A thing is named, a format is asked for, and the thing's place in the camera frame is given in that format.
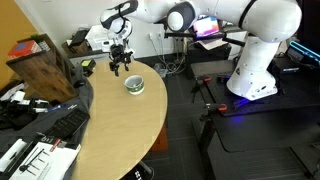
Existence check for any black printed card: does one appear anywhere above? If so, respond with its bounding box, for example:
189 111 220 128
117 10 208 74
34 133 68 149

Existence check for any black box device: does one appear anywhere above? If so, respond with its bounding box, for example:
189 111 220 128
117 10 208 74
69 29 90 47

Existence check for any dark wooden shelf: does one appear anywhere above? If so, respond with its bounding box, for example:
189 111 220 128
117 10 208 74
6 33 79 103

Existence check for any black computer mouse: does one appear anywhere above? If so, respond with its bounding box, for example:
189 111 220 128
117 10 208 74
73 79 87 89

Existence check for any white plastic basket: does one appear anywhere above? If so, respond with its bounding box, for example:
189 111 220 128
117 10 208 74
84 23 118 53

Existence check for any white marker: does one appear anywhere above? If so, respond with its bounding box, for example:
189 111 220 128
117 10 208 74
32 98 51 106

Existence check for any white flat box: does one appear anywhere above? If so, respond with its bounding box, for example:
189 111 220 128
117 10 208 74
0 138 28 173

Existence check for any blue pen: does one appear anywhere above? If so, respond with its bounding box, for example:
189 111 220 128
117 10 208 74
46 103 67 112

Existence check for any black table base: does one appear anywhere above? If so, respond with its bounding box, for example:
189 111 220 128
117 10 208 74
133 159 156 180

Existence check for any brown wooden crate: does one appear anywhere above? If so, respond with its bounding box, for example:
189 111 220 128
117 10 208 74
61 41 91 56

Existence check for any tangled cable bundle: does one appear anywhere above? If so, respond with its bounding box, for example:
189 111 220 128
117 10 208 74
149 33 187 78

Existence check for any orange handled clamp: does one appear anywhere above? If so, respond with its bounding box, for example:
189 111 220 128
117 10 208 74
203 103 228 113
196 77 213 84

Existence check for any green white bowl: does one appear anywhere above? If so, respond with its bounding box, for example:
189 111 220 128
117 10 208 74
123 74 146 96

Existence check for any grey cloth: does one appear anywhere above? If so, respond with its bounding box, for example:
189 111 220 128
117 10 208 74
0 63 95 180

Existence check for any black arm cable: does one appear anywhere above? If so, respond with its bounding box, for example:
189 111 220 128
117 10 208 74
238 0 259 29

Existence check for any orange board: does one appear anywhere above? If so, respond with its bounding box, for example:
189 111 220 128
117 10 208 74
148 124 169 153

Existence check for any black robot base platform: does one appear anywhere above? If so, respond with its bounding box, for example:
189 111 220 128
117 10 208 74
191 59 320 118

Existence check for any black box yellow label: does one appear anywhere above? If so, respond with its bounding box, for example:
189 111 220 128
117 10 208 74
80 58 97 78

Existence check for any black keyboard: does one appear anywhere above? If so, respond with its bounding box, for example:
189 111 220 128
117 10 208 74
43 108 91 140

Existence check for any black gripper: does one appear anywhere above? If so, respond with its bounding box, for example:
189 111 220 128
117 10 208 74
109 43 132 78

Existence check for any red book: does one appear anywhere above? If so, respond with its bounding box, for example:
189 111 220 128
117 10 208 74
7 39 44 60

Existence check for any white grid cube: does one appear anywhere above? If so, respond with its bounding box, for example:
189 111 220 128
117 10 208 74
38 40 52 53

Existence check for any white printed manual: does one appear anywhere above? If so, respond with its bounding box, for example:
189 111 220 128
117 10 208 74
8 140 82 180

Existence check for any black gadget heap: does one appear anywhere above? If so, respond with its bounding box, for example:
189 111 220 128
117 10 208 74
0 98 38 131

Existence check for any black controller box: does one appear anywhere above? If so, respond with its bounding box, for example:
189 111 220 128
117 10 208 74
273 56 301 75

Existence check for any black device blue light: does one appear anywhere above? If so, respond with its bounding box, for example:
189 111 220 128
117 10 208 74
286 41 320 68

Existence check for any open laptop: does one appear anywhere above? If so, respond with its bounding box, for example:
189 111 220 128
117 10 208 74
191 14 229 51

